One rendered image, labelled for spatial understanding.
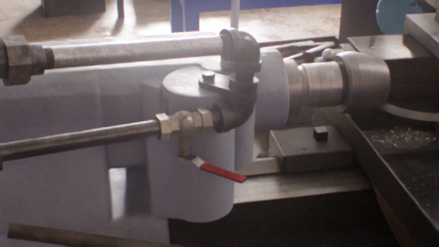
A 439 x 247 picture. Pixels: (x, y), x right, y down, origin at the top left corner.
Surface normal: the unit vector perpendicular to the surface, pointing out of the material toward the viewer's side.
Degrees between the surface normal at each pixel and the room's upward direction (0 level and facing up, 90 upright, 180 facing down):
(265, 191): 0
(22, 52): 57
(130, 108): 86
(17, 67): 101
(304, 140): 0
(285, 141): 0
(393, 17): 95
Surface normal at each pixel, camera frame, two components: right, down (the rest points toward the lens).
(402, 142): 0.00, -0.88
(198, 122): 0.41, 0.06
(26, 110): 0.18, 0.34
